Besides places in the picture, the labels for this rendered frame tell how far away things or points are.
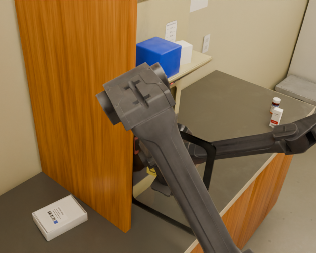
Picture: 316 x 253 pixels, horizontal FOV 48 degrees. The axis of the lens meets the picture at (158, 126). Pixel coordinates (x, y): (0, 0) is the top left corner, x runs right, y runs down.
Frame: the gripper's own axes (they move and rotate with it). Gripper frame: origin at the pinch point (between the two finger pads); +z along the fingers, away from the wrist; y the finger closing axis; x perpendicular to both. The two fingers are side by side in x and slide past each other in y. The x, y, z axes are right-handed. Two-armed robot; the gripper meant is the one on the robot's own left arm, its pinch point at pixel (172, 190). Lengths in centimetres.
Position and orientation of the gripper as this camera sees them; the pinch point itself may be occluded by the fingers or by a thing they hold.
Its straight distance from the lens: 113.2
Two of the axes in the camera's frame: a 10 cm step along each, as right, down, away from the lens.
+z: 1.8, 5.7, 8.0
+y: -5.2, 7.5, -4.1
